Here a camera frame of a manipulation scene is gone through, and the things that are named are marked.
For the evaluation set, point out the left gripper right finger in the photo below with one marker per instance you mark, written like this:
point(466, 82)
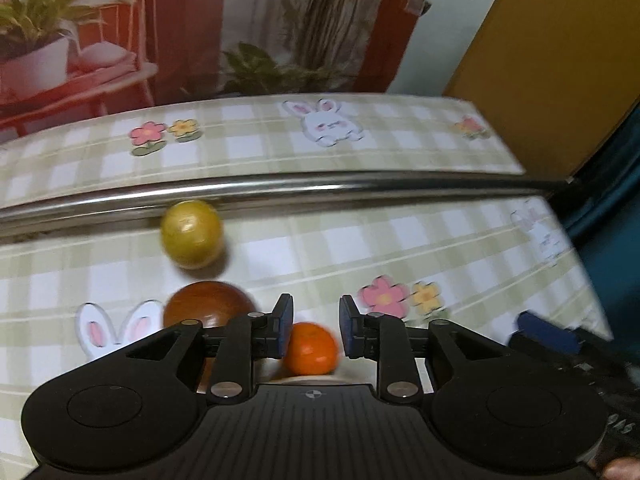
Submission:
point(383, 339)

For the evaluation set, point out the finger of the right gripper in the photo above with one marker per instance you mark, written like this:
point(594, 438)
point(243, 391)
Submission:
point(547, 332)

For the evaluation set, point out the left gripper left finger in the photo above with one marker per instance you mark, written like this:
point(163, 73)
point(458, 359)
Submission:
point(239, 344)

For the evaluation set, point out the large dark red apple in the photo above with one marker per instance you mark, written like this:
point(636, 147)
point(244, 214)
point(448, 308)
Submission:
point(214, 303)

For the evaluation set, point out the orange mandarin back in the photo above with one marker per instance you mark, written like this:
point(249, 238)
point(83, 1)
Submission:
point(312, 350)

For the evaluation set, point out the yellow-green plum by pole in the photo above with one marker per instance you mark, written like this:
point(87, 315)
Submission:
point(192, 234)

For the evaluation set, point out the teal curtain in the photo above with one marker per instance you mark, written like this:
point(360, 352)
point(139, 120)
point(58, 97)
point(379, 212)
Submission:
point(599, 210)

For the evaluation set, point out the silver gold metal pole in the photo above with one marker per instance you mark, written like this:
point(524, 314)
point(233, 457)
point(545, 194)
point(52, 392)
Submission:
point(314, 188)

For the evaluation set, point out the checkered bunny tablecloth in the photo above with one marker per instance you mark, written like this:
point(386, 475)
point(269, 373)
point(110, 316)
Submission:
point(67, 298)

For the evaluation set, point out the wooden headboard panel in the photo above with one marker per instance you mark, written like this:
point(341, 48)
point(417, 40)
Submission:
point(553, 77)

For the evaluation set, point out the printed room backdrop cloth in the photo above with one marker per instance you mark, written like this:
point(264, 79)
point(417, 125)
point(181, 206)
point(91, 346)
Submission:
point(68, 60)

